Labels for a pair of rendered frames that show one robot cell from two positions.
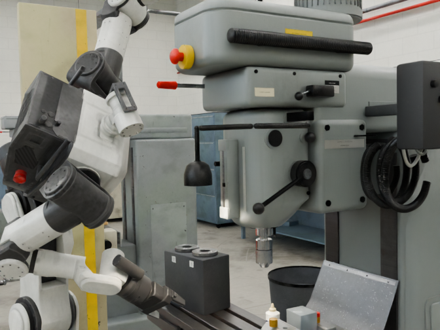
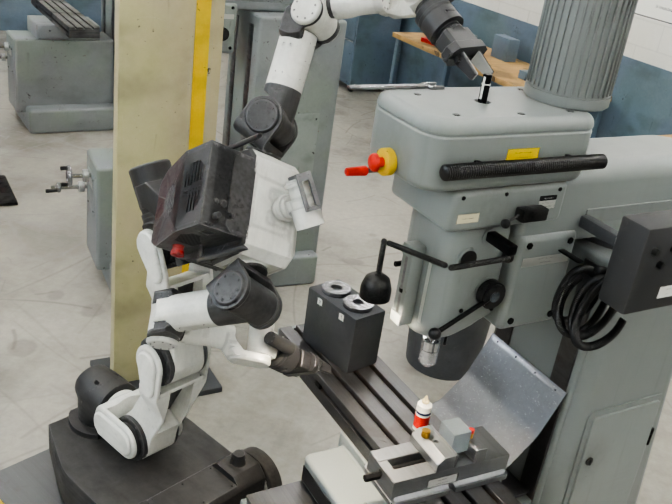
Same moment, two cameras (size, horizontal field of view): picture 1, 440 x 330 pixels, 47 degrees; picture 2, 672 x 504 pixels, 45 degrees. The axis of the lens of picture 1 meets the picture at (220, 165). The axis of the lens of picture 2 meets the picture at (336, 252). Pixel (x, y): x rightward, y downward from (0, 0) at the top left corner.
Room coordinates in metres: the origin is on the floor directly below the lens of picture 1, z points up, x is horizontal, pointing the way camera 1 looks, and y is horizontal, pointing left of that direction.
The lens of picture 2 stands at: (-0.39, 0.21, 2.33)
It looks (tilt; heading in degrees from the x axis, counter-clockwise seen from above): 25 degrees down; 358
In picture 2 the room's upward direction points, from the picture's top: 8 degrees clockwise
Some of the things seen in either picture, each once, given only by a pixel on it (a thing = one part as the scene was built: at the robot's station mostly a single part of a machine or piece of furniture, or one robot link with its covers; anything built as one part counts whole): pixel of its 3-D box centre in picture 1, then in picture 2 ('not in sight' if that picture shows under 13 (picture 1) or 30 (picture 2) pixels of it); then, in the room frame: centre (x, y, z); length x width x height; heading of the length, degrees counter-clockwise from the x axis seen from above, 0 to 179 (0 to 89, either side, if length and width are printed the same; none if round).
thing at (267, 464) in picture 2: not in sight; (256, 477); (1.69, 0.30, 0.50); 0.20 x 0.05 x 0.20; 49
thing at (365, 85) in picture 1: (385, 101); (613, 182); (1.66, -0.55, 1.66); 0.80 x 0.23 x 0.20; 121
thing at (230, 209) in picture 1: (228, 178); (407, 283); (1.35, -0.02, 1.45); 0.04 x 0.04 x 0.21; 31
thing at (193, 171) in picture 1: (198, 172); (376, 285); (1.27, 0.06, 1.47); 0.07 x 0.07 x 0.06
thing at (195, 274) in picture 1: (196, 276); (342, 323); (1.77, 0.09, 1.07); 0.22 x 0.12 x 0.20; 42
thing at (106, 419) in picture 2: not in sight; (139, 422); (1.66, 0.68, 0.68); 0.21 x 0.20 x 0.13; 49
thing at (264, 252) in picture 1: (264, 252); (429, 351); (1.40, -0.12, 1.23); 0.05 x 0.05 x 0.06
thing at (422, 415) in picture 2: (272, 321); (423, 412); (1.43, -0.14, 1.02); 0.04 x 0.04 x 0.11
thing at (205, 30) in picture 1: (264, 44); (480, 135); (1.41, -0.13, 1.81); 0.47 x 0.26 x 0.16; 121
